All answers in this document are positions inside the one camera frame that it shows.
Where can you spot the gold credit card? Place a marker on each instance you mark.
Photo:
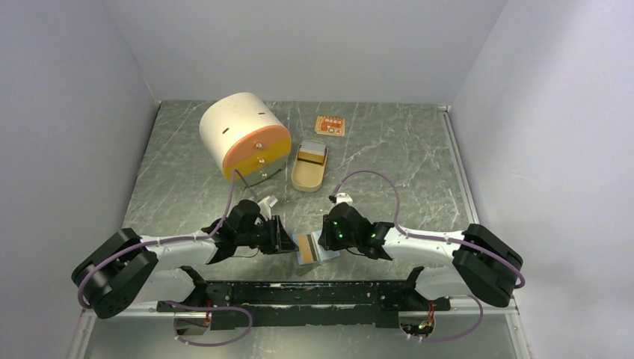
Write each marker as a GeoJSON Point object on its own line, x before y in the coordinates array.
{"type": "Point", "coordinates": [308, 251]}

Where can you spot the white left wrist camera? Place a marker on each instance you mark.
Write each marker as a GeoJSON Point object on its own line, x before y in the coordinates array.
{"type": "Point", "coordinates": [267, 203]}

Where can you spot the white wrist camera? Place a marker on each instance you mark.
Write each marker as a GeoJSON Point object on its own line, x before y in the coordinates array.
{"type": "Point", "coordinates": [339, 198]}
{"type": "Point", "coordinates": [267, 203]}

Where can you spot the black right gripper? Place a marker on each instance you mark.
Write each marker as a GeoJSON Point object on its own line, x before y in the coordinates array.
{"type": "Point", "coordinates": [327, 238]}

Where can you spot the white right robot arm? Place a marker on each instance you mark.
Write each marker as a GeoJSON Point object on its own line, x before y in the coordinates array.
{"type": "Point", "coordinates": [473, 261]}

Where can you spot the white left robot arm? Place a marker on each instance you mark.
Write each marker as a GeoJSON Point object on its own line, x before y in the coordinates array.
{"type": "Point", "coordinates": [129, 269]}

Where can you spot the cream cylindrical drawer box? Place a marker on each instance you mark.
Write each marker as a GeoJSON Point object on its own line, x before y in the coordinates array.
{"type": "Point", "coordinates": [242, 134]}

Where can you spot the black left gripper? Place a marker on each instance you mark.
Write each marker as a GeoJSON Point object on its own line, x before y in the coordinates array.
{"type": "Point", "coordinates": [282, 241]}

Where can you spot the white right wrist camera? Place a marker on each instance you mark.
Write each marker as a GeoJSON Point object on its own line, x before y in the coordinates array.
{"type": "Point", "coordinates": [339, 198]}

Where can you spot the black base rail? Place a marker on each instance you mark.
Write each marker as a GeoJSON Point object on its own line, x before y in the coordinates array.
{"type": "Point", "coordinates": [286, 304]}

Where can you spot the gold oval tray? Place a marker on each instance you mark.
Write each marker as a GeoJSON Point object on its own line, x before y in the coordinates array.
{"type": "Point", "coordinates": [307, 177]}

